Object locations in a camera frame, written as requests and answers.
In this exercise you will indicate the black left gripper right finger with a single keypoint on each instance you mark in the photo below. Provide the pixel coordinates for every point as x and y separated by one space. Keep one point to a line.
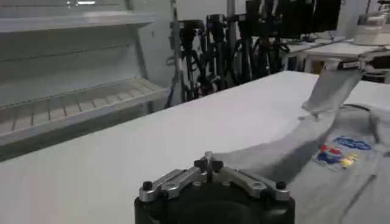
250 182

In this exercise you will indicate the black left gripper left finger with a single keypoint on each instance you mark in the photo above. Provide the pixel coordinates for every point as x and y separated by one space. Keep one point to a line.
176 182

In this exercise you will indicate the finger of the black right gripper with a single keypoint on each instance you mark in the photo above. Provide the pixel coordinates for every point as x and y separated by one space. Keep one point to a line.
352 62
352 68

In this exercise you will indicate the grey polo shirt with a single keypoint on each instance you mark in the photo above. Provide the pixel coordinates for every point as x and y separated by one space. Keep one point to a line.
335 188

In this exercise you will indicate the white office desk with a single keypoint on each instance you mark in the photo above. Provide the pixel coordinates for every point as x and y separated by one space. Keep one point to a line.
332 50

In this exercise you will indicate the black computer monitor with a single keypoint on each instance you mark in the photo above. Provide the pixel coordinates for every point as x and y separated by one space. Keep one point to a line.
327 15
294 18

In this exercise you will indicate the empty metal display shelf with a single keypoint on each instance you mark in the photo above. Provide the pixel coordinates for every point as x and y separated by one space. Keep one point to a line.
76 91

